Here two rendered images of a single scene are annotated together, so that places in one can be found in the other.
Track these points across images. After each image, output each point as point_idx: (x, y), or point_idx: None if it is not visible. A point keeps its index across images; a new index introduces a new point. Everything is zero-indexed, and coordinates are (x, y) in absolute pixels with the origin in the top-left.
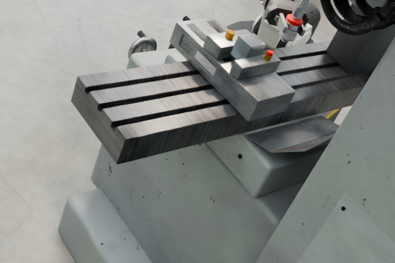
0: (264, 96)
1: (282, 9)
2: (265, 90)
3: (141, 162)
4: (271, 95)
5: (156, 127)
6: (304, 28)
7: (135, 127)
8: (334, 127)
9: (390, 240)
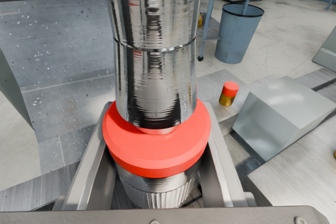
0: (215, 74)
1: (254, 206)
2: (212, 83)
3: None
4: (204, 77)
5: (309, 78)
6: (104, 109)
7: (326, 76)
8: (54, 149)
9: None
